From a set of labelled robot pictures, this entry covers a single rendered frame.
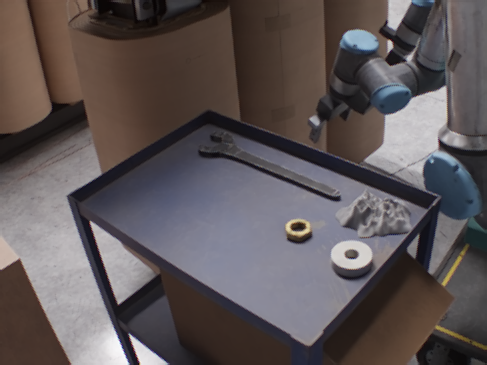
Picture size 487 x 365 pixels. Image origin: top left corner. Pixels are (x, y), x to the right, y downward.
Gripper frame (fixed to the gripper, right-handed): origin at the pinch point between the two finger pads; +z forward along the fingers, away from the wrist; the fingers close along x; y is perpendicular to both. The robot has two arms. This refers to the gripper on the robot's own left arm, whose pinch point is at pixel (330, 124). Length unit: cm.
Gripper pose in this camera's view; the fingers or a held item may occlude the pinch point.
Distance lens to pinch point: 158.3
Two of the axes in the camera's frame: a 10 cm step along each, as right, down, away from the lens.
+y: -6.8, -6.6, 3.2
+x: -7.2, 5.3, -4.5
